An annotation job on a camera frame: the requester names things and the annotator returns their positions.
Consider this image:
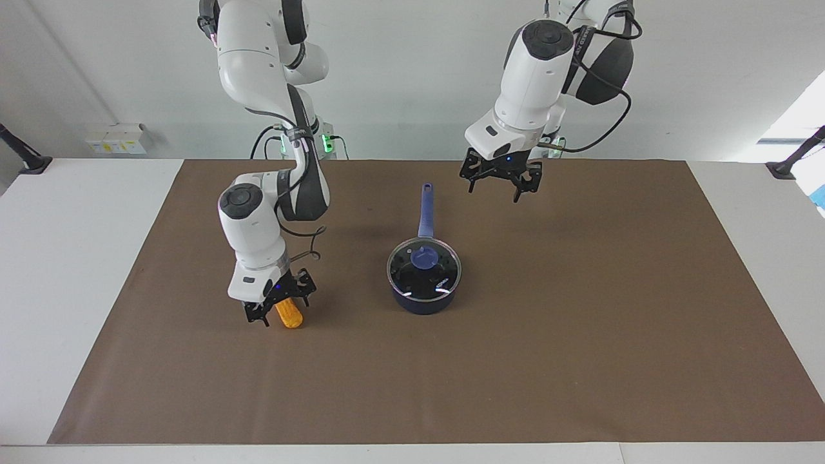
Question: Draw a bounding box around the dark blue saucepan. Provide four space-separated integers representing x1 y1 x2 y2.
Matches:
386 182 463 316

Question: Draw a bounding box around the yellow corn cob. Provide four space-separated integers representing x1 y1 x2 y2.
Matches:
275 296 304 330

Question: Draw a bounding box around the white wall socket box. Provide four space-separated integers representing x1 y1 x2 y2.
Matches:
85 123 148 156

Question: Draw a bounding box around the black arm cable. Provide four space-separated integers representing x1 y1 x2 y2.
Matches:
537 0 644 155
277 222 324 266

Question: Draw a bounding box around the black clamp stand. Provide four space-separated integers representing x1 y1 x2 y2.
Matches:
765 125 825 180
0 122 53 175

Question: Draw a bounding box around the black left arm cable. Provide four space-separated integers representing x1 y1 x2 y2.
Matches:
537 0 644 155

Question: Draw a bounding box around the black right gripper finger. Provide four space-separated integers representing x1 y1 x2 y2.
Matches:
244 299 275 328
293 268 317 307

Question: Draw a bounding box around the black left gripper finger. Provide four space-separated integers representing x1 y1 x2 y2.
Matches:
459 153 486 195
513 163 543 204

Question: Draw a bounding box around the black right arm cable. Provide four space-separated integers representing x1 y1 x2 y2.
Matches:
277 222 324 266

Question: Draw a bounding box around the glass lid with blue knob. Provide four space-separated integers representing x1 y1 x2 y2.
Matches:
387 237 463 302

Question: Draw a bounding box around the brown table mat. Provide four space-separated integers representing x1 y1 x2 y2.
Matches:
47 159 825 445

